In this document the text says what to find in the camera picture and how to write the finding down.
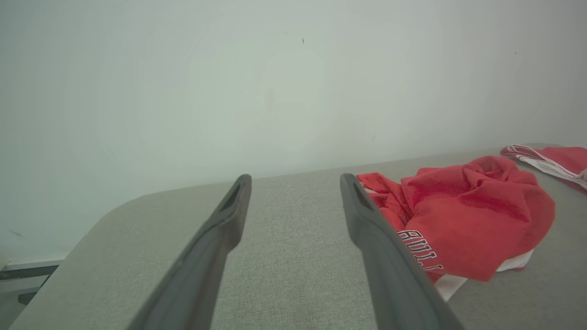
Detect red basketball jersey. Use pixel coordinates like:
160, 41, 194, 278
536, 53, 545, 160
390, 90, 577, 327
357, 155, 556, 302

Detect red basketball jersey number 23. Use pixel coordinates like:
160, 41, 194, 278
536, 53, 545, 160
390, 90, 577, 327
500, 144, 587, 195

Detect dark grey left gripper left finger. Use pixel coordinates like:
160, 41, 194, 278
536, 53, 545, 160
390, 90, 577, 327
126, 174, 252, 330

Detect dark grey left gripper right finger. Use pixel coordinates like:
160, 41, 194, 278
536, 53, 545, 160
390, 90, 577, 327
340, 173, 464, 330

